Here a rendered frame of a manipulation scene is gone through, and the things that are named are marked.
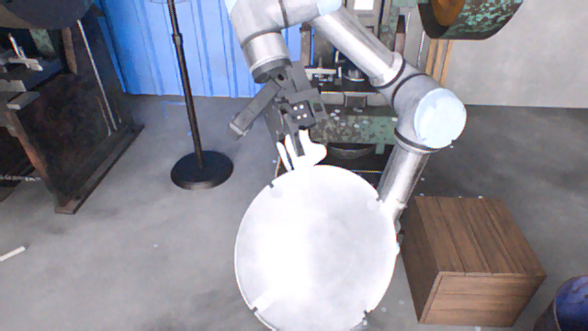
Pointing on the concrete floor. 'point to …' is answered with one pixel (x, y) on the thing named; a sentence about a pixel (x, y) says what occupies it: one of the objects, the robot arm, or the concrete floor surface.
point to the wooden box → (468, 262)
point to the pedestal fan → (205, 176)
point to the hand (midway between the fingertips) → (299, 181)
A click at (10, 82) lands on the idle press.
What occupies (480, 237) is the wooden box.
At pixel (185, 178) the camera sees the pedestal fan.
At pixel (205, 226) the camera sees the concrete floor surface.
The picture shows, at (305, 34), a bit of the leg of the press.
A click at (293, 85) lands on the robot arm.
